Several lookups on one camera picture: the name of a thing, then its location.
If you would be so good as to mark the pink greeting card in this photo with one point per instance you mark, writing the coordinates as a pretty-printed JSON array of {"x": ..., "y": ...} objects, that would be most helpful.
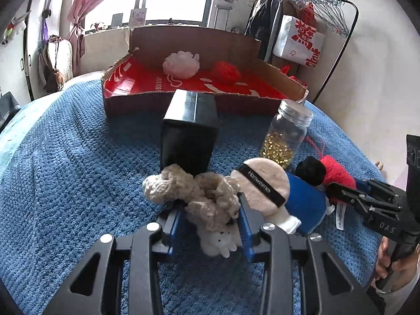
[{"x": 137, "y": 17}]

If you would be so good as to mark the red plastic bag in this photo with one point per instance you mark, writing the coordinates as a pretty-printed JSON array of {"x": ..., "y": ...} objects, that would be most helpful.
[{"x": 297, "y": 79}]

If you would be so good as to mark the hanging plush toy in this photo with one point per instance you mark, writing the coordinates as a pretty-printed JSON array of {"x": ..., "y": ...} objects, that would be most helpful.
[{"x": 13, "y": 28}]

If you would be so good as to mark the white cabinet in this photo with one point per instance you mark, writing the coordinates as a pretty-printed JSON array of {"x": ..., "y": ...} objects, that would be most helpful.
[{"x": 34, "y": 39}]

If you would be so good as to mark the person's right hand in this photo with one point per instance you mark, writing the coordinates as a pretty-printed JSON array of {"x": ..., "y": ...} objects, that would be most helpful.
[{"x": 383, "y": 259}]

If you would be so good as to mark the dark hanging jacket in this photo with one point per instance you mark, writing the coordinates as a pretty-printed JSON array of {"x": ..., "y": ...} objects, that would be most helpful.
[{"x": 264, "y": 26}]

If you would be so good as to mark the beige crochet scrunchie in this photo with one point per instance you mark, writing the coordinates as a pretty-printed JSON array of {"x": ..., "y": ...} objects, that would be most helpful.
[{"x": 200, "y": 193}]

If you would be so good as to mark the black yarn pompom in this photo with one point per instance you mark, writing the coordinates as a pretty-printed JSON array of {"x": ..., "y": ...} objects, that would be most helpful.
[{"x": 311, "y": 171}]

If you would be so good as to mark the beige powder puff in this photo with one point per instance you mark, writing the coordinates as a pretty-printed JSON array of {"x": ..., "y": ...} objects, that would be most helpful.
[{"x": 265, "y": 180}]

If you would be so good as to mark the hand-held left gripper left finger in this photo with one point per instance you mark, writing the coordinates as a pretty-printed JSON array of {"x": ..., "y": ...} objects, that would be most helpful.
[{"x": 176, "y": 231}]

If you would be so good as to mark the small white plush animal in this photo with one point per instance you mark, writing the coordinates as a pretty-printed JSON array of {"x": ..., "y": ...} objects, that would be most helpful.
[{"x": 218, "y": 241}]

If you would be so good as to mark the white bag with red print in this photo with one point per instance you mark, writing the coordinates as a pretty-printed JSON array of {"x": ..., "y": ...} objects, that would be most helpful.
[{"x": 297, "y": 37}]

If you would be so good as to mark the black rectangular box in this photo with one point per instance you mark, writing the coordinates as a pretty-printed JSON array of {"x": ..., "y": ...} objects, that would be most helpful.
[{"x": 188, "y": 137}]

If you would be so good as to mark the red bath pouf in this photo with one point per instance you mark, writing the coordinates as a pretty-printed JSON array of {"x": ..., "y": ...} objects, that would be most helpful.
[{"x": 225, "y": 71}]

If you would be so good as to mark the small dark frame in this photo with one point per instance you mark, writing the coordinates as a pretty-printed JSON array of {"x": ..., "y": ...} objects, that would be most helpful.
[{"x": 117, "y": 20}]

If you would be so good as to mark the black clothes rack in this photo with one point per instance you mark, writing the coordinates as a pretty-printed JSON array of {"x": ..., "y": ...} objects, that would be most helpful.
[{"x": 346, "y": 46}]

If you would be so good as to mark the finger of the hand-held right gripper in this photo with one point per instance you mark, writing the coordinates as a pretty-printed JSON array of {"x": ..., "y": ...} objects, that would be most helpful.
[
  {"x": 344, "y": 194},
  {"x": 362, "y": 185}
]

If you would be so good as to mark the cardboard box with red lining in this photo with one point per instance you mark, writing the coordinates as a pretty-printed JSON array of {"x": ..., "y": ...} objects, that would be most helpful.
[{"x": 147, "y": 41}]

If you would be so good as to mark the glass jar with gold beads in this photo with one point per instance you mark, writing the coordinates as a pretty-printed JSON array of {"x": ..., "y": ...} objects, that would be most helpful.
[{"x": 285, "y": 137}]

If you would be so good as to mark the pink curtain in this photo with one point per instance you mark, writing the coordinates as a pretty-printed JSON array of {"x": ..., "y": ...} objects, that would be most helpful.
[{"x": 92, "y": 3}]

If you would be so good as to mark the white metal stand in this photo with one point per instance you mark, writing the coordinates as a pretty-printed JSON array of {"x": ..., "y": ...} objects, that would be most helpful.
[{"x": 221, "y": 16}]

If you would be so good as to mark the person's right forearm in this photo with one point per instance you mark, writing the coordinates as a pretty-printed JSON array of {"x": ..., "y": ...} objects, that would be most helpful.
[{"x": 398, "y": 290}]

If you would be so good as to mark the blue plush doll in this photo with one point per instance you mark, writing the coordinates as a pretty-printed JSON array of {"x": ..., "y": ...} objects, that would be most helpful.
[{"x": 306, "y": 200}]

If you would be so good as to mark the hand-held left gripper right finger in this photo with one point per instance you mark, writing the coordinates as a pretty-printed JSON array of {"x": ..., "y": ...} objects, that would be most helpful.
[{"x": 244, "y": 231}]

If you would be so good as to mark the beige hanging bag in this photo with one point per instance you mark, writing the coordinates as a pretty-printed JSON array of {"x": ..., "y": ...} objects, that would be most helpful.
[{"x": 60, "y": 55}]

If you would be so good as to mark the blue knitted blanket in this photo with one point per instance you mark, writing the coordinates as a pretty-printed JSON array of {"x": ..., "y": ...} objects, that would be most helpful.
[{"x": 82, "y": 170}]

